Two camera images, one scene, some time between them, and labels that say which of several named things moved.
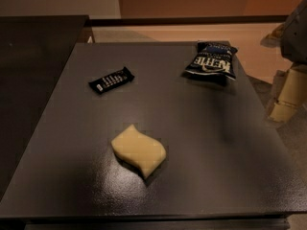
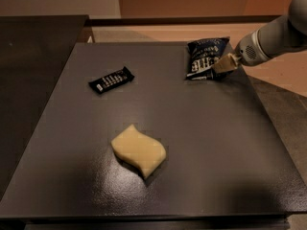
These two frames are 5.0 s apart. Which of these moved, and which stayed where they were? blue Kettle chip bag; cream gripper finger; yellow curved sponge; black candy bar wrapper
Moved: cream gripper finger; blue Kettle chip bag
Stayed: yellow curved sponge; black candy bar wrapper
